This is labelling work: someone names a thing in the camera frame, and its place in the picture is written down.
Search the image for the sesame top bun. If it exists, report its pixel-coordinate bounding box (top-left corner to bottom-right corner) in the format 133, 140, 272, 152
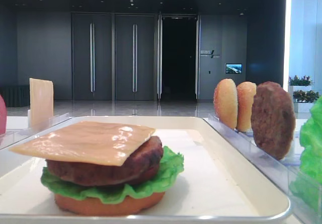
213, 79, 238, 129

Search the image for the lettuce leaf in burger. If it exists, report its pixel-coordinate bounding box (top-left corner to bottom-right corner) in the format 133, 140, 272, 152
40, 146, 184, 204

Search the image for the meat patty in burger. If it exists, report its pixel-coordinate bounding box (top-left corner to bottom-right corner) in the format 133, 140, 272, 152
46, 136, 164, 186

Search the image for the cheese slice on burger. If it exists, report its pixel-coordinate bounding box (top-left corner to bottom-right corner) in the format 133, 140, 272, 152
10, 121, 155, 167

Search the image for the standing brown meat patty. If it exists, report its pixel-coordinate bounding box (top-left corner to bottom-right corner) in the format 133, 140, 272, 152
251, 82, 296, 160

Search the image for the standing cheese slice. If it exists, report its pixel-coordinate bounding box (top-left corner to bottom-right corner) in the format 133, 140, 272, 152
29, 78, 54, 127

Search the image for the standing red tomato slice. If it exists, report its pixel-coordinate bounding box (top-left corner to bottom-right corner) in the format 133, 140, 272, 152
0, 96, 7, 135

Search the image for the standing green lettuce leaf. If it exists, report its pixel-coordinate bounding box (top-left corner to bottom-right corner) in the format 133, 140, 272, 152
290, 99, 321, 211

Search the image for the middle dark double door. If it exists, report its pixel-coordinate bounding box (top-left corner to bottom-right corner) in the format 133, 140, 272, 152
115, 15, 154, 101

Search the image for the dark double door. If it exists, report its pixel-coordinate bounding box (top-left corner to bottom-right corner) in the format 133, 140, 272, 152
72, 14, 112, 100
115, 15, 154, 101

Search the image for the left dark double door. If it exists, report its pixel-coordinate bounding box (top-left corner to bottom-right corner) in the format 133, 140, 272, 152
72, 14, 112, 100

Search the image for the white rectangular metal tray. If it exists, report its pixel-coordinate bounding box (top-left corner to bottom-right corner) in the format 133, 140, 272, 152
1, 116, 292, 223

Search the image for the bottom bun in burger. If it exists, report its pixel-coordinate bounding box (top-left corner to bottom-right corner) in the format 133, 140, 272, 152
54, 192, 165, 216

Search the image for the upper flower planter box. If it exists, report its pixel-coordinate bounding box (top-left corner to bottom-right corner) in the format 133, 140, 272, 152
288, 75, 312, 95

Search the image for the flower planter box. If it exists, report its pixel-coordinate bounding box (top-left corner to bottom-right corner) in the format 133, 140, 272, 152
293, 90, 319, 113
288, 75, 312, 95

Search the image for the lower flower planter box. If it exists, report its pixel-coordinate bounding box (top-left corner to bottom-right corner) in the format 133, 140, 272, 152
293, 90, 319, 113

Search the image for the wall sign lettering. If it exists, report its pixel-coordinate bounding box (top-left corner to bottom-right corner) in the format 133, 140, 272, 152
200, 50, 220, 58

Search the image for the wall display screen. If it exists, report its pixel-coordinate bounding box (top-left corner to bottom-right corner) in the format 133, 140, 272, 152
225, 63, 243, 74

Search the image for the left clear acrylic rail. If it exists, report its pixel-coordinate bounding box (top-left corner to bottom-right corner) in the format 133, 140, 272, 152
1, 113, 70, 149

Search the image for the clear acrylic rail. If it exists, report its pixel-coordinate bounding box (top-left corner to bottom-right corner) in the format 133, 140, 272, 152
206, 114, 321, 223
1, 113, 70, 149

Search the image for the right clear acrylic rail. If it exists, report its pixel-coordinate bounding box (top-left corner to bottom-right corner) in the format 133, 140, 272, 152
206, 114, 321, 223

